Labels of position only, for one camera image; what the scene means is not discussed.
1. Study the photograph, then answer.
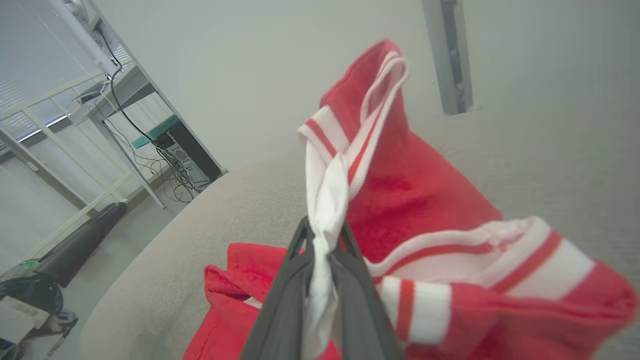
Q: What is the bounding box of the grey fabric sofa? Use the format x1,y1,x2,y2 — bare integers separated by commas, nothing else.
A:
80,100,640,360

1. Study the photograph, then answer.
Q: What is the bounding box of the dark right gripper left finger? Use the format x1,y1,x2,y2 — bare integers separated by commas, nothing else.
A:
240,216,316,360

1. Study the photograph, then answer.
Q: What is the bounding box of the grey window blind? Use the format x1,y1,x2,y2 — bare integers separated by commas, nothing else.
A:
0,0,133,143

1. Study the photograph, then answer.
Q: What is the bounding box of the teal box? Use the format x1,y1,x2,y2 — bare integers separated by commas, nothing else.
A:
132,115,180,150

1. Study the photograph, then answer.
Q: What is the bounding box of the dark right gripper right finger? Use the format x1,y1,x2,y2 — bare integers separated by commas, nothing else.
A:
327,222,406,360

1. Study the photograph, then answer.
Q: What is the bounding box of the white metal railing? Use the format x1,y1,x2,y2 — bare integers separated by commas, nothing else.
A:
0,70,129,242

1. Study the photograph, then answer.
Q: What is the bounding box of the black computer tower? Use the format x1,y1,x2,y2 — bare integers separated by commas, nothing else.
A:
160,120,224,197

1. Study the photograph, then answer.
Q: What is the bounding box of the grey partition post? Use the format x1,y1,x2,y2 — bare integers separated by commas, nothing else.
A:
421,0,476,116

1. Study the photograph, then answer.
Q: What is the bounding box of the black floor equipment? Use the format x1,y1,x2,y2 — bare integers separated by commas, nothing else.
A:
0,260,79,360

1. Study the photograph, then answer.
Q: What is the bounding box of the long black roll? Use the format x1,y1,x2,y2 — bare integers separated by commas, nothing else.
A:
37,201,129,289

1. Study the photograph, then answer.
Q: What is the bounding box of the desk with computer and cables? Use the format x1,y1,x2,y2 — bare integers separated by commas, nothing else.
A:
95,25,213,201

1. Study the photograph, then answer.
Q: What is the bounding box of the red Bulls 23 jersey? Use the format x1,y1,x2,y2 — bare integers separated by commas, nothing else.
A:
182,40,639,360

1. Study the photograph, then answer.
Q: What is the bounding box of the white pole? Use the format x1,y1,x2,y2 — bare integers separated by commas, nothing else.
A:
47,0,122,77

